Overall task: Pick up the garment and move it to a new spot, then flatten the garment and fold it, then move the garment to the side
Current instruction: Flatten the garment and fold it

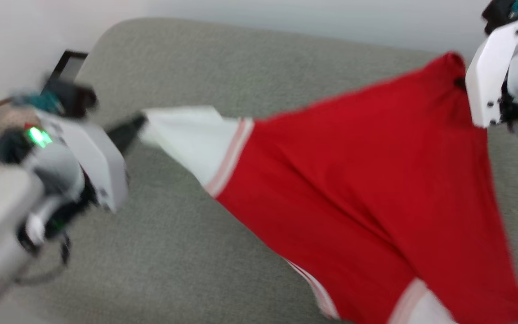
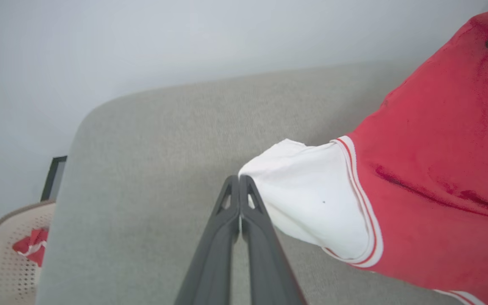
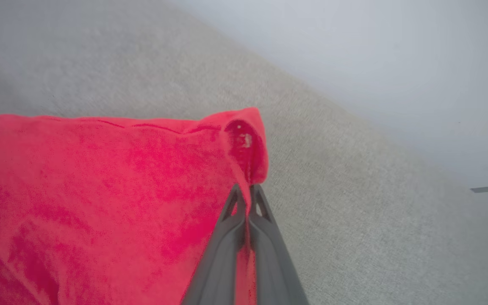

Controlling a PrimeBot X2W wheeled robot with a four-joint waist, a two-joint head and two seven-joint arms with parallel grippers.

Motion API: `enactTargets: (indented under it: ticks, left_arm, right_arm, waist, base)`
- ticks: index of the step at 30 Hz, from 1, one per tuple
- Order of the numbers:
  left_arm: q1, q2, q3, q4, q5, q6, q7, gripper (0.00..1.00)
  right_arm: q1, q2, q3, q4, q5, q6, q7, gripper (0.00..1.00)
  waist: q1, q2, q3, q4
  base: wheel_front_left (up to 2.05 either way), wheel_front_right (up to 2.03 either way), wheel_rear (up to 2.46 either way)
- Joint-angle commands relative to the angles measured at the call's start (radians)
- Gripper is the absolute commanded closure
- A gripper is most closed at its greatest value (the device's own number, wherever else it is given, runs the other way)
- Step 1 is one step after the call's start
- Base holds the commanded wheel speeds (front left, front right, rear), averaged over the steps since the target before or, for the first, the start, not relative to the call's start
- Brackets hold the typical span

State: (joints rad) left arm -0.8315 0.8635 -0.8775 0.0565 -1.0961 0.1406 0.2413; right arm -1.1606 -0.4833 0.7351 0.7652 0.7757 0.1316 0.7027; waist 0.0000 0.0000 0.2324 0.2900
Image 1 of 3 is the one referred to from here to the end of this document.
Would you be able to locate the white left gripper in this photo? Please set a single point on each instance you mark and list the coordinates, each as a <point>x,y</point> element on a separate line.
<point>99,166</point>

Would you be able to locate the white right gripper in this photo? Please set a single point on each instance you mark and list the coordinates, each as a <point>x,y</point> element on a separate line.
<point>488,76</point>

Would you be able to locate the red white shirt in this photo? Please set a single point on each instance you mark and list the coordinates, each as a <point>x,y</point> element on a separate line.
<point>353,180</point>

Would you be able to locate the grey fabric sofa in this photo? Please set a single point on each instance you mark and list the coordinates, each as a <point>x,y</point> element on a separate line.
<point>196,67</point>

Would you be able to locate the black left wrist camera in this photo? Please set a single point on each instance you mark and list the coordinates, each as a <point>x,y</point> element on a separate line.
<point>74,96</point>

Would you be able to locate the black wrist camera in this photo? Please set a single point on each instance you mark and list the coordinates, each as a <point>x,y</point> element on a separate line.
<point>502,11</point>
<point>74,96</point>

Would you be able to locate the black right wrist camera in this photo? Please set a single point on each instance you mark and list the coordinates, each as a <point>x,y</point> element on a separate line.
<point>502,11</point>

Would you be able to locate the black rectangular frame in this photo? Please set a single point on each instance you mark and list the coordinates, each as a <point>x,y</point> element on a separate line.
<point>68,67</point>

